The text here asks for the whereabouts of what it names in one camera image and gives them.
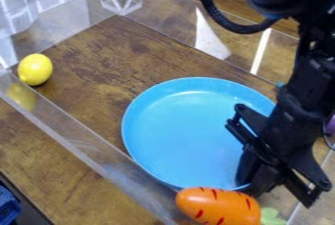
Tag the purple toy eggplant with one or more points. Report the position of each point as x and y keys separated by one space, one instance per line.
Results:
x=329 y=125

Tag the clear acrylic enclosure wall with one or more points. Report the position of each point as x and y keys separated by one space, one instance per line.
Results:
x=112 y=47

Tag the blue round plastic tray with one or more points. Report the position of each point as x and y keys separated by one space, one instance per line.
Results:
x=175 y=134

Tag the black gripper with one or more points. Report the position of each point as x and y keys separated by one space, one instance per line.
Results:
x=278 y=140

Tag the blue object at corner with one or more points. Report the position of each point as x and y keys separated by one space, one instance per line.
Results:
x=10 y=207

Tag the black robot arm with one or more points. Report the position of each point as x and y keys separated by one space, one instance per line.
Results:
x=313 y=13

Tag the orange toy carrot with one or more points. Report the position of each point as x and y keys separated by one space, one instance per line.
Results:
x=219 y=207

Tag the yellow toy lemon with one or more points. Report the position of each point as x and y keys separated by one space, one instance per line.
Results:
x=35 y=69

